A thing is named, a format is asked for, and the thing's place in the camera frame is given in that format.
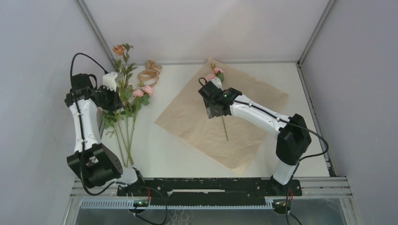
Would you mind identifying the pink rose stem bunch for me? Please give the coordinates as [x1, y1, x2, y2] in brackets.
[102, 84, 154, 167]

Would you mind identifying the orange rose stem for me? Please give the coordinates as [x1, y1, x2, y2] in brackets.
[113, 43, 137, 103]

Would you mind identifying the beige wrapping paper sheet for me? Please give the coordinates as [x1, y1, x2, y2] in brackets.
[155, 58, 289, 175]

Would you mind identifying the tan ribbon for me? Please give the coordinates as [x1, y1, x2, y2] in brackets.
[137, 60, 162, 87]

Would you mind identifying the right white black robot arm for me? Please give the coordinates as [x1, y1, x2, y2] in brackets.
[198, 79, 312, 195]

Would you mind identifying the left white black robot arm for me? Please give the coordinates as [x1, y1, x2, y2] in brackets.
[65, 72, 147, 195]

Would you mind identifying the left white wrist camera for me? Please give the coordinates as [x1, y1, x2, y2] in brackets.
[102, 72, 119, 92]

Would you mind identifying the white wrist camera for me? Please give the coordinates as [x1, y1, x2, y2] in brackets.
[102, 72, 119, 92]
[210, 77, 223, 90]

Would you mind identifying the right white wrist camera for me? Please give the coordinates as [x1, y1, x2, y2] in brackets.
[210, 77, 223, 90]

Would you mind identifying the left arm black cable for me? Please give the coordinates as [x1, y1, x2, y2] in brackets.
[69, 52, 125, 197]

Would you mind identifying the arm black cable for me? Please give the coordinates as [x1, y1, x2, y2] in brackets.
[69, 52, 125, 197]
[198, 77, 329, 225]

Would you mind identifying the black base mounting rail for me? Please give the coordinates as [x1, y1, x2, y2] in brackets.
[117, 177, 303, 206]

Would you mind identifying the white slotted cable duct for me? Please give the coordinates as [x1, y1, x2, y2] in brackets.
[80, 199, 274, 210]

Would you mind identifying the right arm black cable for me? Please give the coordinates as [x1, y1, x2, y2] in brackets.
[198, 77, 329, 225]

